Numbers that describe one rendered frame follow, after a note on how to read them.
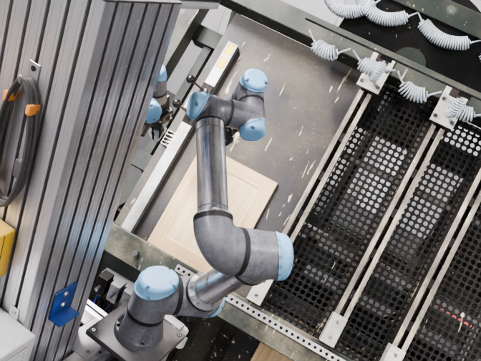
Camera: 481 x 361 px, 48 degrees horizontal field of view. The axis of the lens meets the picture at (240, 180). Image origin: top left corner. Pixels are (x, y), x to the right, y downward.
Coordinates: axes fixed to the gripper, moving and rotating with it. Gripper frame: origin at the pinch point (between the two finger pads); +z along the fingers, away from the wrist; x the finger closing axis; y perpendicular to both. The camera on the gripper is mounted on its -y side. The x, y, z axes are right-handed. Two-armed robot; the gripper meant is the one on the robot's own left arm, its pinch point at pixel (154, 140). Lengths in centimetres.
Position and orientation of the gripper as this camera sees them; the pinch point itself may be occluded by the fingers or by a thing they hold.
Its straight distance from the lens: 213.6
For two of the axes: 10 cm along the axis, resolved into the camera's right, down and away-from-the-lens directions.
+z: -1.0, 6.1, 7.9
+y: 5.8, -6.0, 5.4
